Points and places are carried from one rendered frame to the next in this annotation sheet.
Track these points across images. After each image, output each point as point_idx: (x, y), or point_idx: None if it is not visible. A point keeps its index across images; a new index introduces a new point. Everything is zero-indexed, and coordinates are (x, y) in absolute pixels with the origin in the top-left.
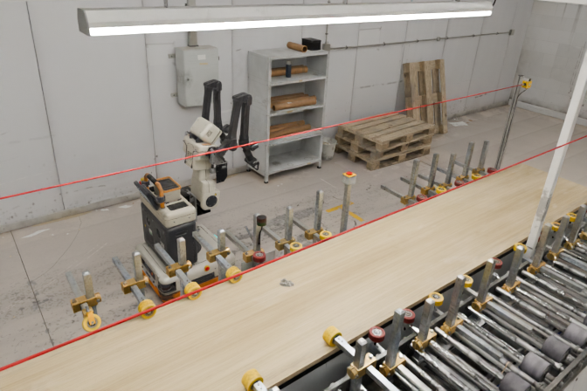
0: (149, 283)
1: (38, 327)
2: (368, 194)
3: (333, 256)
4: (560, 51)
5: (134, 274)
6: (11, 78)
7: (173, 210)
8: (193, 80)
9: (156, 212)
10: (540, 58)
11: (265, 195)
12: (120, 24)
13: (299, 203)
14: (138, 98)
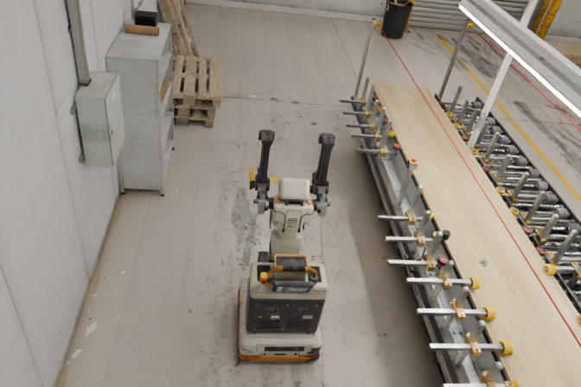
0: (284, 359)
1: None
2: (246, 152)
3: (457, 225)
4: None
5: (245, 370)
6: None
7: (322, 280)
8: (113, 130)
9: (304, 294)
10: None
11: (185, 208)
12: None
13: (223, 196)
14: (63, 190)
